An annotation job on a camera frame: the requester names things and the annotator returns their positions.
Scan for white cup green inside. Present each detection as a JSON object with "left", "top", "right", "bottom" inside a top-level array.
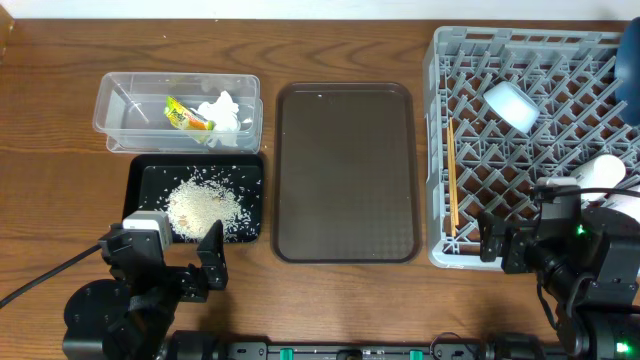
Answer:
[{"left": 570, "top": 154, "right": 626, "bottom": 188}]

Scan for dark blue plate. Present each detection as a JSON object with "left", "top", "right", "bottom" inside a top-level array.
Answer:
[{"left": 614, "top": 17, "right": 640, "bottom": 127}]

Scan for white cup pink inside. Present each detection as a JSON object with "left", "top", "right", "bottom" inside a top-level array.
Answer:
[{"left": 603, "top": 186, "right": 640, "bottom": 221}]

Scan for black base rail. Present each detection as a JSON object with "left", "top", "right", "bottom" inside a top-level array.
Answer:
[{"left": 164, "top": 329, "right": 571, "bottom": 360}]

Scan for clear plastic waste bin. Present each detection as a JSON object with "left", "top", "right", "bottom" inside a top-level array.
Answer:
[{"left": 93, "top": 72, "right": 263, "bottom": 154}]

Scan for white tissue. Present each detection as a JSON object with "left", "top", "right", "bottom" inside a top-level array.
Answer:
[{"left": 197, "top": 91, "right": 241, "bottom": 147}]

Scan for light blue bowl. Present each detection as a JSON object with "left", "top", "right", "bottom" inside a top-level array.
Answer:
[{"left": 483, "top": 81, "right": 540, "bottom": 133}]

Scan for rice grains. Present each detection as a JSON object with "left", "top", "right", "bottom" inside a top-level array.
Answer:
[{"left": 137, "top": 165, "right": 262, "bottom": 243}]

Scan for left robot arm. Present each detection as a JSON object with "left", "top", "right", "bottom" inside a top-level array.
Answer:
[{"left": 62, "top": 221, "right": 229, "bottom": 359}]

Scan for grey plastic dishwasher rack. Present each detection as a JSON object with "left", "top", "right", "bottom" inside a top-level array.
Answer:
[{"left": 423, "top": 26, "right": 639, "bottom": 271}]

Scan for wooden chopstick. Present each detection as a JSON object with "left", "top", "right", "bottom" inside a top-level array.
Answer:
[
  {"left": 447, "top": 117, "right": 459, "bottom": 228},
  {"left": 447, "top": 117, "right": 458, "bottom": 238}
]

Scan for brown serving tray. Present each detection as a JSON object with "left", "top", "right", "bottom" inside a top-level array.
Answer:
[{"left": 272, "top": 82, "right": 421, "bottom": 264}]

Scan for black plastic tray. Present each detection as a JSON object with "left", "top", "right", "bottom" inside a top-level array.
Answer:
[{"left": 123, "top": 154, "right": 264, "bottom": 217}]

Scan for yellow green snack wrapper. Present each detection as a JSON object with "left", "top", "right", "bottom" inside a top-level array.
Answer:
[{"left": 164, "top": 96, "right": 214, "bottom": 143}]

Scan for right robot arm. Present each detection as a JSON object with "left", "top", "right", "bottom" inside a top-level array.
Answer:
[{"left": 477, "top": 186, "right": 639, "bottom": 359}]

